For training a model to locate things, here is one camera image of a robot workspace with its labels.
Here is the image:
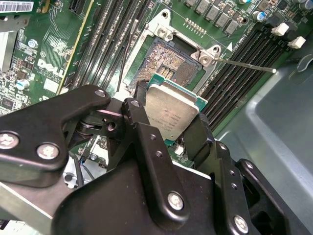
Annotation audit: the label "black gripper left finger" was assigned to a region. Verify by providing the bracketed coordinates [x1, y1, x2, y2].
[0, 80, 193, 223]

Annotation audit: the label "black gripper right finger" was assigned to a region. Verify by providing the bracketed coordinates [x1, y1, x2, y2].
[182, 112, 291, 235]

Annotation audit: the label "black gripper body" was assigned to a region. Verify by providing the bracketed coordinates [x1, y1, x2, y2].
[52, 158, 229, 235]

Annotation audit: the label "silver CPU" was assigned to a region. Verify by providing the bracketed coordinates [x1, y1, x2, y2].
[144, 73, 208, 147]

